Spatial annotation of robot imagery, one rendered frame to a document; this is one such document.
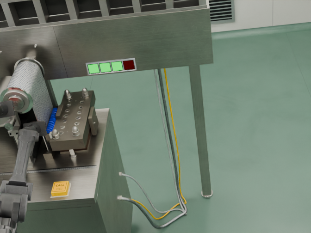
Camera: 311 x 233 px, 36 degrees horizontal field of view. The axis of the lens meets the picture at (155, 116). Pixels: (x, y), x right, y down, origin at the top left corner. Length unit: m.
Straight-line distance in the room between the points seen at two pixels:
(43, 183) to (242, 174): 1.59
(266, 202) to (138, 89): 1.71
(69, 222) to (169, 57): 0.93
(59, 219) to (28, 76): 0.68
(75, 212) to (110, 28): 0.88
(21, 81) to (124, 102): 2.07
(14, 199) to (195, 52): 1.32
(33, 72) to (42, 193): 0.57
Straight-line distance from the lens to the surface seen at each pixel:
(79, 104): 2.51
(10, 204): 1.39
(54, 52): 2.46
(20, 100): 2.23
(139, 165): 3.59
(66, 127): 2.38
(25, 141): 2.04
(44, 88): 2.45
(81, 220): 2.34
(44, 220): 2.38
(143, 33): 2.35
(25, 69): 2.36
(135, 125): 3.95
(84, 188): 2.22
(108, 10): 2.34
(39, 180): 2.34
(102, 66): 2.45
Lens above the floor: 2.43
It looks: 37 degrees down
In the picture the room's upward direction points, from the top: 10 degrees counter-clockwise
